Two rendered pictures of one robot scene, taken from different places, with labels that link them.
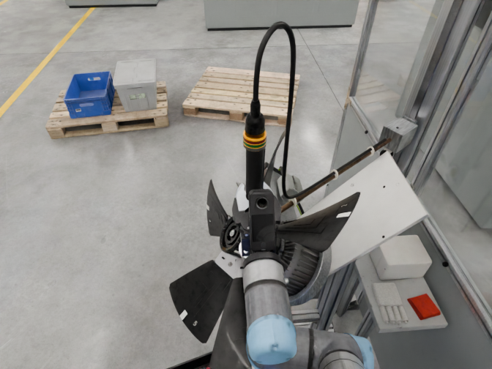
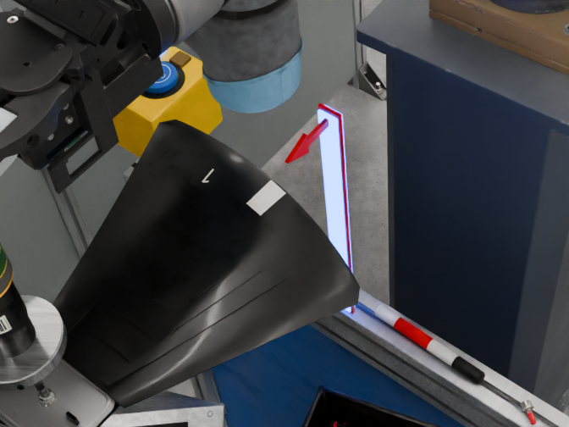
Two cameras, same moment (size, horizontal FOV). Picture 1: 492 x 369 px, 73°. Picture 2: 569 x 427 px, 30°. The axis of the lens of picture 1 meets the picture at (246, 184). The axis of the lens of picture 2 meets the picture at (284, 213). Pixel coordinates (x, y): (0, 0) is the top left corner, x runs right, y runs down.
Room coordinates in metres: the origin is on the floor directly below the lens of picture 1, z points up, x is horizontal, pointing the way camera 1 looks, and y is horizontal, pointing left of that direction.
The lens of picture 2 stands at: (0.61, 0.41, 1.89)
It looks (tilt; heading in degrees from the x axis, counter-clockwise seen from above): 53 degrees down; 230
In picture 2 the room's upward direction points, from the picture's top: 8 degrees counter-clockwise
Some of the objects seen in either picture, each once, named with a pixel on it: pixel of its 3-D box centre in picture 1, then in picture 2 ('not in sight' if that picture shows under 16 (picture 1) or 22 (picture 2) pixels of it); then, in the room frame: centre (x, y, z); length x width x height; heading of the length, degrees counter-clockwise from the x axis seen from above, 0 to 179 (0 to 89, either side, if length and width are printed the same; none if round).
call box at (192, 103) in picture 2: not in sight; (139, 95); (0.17, -0.34, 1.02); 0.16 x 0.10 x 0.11; 94
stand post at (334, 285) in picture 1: (323, 313); not in sight; (0.67, -0.34, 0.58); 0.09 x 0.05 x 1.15; 4
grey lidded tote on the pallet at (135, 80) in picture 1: (138, 85); not in sight; (3.35, 1.16, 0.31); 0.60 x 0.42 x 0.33; 11
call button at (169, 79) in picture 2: not in sight; (158, 78); (0.17, -0.29, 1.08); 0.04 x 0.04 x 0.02
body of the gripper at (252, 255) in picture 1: (259, 244); (66, 67); (0.40, -0.03, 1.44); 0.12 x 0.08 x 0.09; 4
